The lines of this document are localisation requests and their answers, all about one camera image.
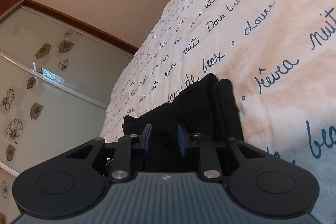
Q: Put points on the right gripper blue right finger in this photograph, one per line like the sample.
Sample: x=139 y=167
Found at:
x=182 y=139

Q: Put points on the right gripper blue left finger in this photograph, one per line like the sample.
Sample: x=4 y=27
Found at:
x=145 y=136

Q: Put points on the black pants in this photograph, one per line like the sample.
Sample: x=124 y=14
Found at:
x=207 y=107

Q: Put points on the white script-print bedspread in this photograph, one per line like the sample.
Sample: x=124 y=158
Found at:
x=280 y=57

